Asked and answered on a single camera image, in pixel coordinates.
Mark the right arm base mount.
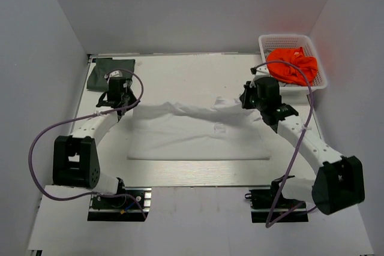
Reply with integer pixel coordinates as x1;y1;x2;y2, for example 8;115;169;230
244;186;308;223

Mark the white t-shirt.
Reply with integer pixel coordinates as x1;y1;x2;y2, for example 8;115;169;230
127;97;271;161

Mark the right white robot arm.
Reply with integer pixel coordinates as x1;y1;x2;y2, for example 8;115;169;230
240;77;365;215

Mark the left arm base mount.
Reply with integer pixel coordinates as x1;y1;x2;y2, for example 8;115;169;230
87;188;152;222

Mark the grey t-shirt in basket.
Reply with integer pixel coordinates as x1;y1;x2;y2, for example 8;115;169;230
278;82;301;88

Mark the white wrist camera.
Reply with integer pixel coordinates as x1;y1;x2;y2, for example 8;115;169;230
251;67;270;83
104;70;123;79

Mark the folded dark green t-shirt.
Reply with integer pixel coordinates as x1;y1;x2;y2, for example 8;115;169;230
86;58;136;92

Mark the orange t-shirt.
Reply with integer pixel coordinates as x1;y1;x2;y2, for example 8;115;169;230
266;47;318;86

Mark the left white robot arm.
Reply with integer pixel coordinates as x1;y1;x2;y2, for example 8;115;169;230
53;77;137;207

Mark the white plastic basket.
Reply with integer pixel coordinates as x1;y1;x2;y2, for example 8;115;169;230
259;34;328;95

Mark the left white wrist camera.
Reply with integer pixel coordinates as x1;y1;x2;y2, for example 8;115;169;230
104;70;123;79

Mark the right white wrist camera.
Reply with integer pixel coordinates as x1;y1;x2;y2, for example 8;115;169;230
251;67;270;83

